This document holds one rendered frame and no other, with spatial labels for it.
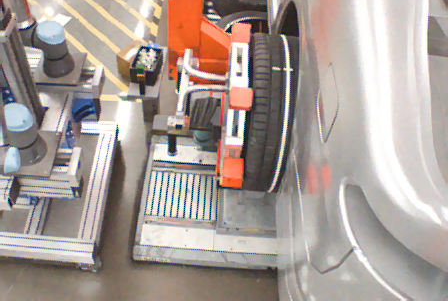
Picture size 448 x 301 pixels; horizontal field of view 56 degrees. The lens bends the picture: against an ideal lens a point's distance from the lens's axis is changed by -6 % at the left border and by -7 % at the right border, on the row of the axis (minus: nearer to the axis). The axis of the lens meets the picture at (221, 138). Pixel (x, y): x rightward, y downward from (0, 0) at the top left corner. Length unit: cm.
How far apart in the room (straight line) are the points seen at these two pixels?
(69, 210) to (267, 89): 128
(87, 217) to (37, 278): 44
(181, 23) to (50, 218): 118
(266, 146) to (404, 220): 86
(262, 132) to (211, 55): 86
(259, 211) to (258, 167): 72
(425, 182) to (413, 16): 38
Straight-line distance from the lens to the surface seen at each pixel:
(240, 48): 176
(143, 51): 258
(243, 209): 234
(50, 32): 202
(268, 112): 158
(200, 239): 240
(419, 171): 84
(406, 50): 97
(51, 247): 230
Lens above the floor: 224
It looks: 51 degrees down
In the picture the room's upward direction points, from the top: 7 degrees clockwise
